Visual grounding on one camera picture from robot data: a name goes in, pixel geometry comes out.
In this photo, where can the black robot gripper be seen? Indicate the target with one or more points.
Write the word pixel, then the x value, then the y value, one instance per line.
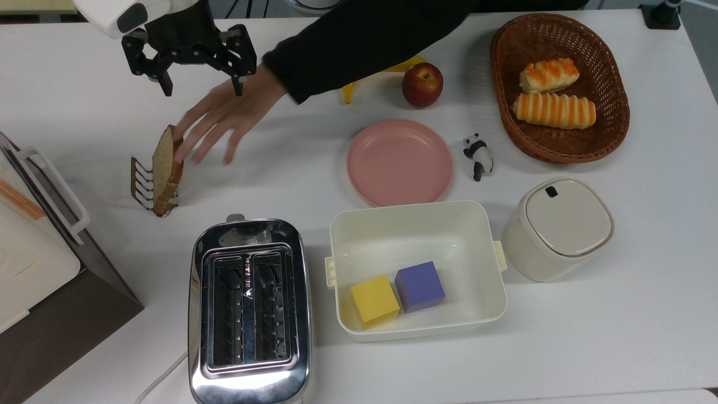
pixel 182 28

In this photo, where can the purple cube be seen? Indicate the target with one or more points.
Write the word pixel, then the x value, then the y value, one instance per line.
pixel 419 286

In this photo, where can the red apple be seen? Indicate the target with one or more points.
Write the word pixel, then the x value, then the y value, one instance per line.
pixel 422 85

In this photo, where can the forearm in black sleeve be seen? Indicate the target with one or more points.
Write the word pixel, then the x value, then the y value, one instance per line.
pixel 364 33

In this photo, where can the brown oven cabinet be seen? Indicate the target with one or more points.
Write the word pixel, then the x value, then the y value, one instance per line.
pixel 84 320

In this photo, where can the small panda figurine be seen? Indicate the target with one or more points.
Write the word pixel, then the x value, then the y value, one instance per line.
pixel 481 160

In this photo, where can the yellow banana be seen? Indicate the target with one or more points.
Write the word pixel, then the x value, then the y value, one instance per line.
pixel 348 92

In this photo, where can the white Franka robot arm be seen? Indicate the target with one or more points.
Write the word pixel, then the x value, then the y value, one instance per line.
pixel 104 14

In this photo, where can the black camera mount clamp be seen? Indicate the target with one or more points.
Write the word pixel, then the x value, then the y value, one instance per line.
pixel 661 15

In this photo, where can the yellow cube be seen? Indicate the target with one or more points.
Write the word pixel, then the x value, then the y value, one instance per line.
pixel 374 302

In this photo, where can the chrome and cream toaster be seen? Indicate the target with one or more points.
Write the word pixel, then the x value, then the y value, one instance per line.
pixel 196 314

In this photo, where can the brown wicker basket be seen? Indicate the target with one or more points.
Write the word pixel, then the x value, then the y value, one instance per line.
pixel 561 39

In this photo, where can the pink round plate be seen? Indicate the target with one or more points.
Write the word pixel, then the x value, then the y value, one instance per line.
pixel 399 163

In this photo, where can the orange glazed bread roll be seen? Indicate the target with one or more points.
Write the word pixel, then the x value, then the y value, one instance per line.
pixel 548 76

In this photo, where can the long striped bread roll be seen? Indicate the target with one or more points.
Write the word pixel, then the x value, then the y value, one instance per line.
pixel 552 110

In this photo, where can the bare human hand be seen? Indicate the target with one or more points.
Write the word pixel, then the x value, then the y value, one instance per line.
pixel 235 106

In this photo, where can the white rectangular plastic container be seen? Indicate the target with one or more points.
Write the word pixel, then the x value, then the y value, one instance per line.
pixel 404 241

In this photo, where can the cream lidded bin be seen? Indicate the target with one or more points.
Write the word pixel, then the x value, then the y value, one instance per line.
pixel 561 224

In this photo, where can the brown toast bread slice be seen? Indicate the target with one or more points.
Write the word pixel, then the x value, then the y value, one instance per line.
pixel 164 163

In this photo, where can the grey round object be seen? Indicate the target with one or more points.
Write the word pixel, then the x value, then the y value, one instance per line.
pixel 311 5

